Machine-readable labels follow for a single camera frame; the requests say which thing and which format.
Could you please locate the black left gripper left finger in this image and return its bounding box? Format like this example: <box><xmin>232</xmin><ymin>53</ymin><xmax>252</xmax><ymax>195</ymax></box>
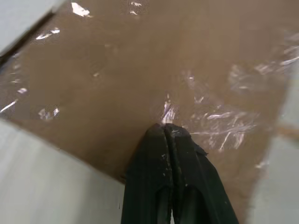
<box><xmin>120</xmin><ymin>123</ymin><xmax>174</xmax><ymax>224</ymax></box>

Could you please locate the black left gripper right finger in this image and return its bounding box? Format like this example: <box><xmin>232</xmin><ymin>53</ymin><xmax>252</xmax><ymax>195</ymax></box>
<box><xmin>164</xmin><ymin>123</ymin><xmax>239</xmax><ymax>224</ymax></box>

